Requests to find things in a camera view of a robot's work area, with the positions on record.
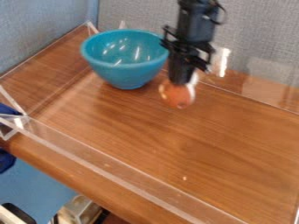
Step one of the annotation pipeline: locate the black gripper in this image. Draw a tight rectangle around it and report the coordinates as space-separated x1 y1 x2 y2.
162 0 221 85

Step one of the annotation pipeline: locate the blue bowl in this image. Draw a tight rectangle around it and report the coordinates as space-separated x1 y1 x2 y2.
81 29 169 89

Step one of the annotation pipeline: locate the clear acrylic barrier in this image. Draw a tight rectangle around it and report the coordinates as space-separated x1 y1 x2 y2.
0 24 299 224

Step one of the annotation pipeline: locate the blue clamp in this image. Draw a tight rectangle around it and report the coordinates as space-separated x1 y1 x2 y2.
0 103 22 175

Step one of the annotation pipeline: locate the clear plastic container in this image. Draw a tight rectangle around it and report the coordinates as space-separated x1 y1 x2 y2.
58 195 103 224

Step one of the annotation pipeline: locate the black and white object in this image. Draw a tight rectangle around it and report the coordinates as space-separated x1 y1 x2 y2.
0 203 38 224

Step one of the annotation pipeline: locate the black cable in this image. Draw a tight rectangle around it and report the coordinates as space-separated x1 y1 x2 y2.
206 0 229 26

